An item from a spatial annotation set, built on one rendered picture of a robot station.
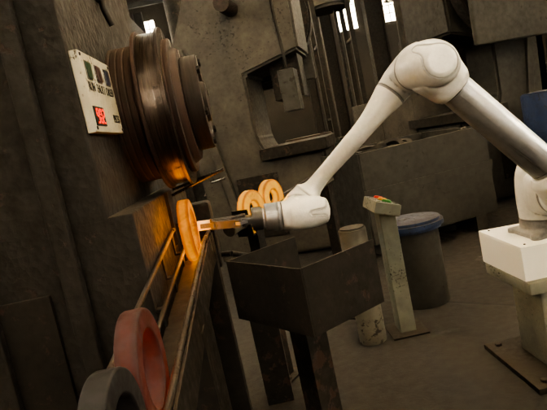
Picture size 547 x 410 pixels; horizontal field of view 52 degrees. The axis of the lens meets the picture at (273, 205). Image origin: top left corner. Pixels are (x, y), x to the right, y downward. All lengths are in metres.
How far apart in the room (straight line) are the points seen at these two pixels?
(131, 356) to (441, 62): 1.14
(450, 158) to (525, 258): 2.19
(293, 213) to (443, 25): 3.55
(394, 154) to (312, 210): 2.14
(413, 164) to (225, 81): 1.58
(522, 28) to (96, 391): 4.78
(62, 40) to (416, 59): 0.90
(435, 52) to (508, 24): 3.46
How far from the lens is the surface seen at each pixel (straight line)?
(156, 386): 0.94
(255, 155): 4.37
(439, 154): 4.01
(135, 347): 0.80
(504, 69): 5.34
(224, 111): 4.42
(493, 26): 4.93
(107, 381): 0.68
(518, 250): 1.95
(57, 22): 1.32
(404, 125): 5.60
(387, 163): 3.80
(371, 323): 2.47
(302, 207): 1.73
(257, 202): 2.22
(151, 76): 1.53
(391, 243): 2.46
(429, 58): 1.59
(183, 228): 1.57
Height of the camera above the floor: 0.97
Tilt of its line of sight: 7 degrees down
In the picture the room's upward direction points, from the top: 12 degrees counter-clockwise
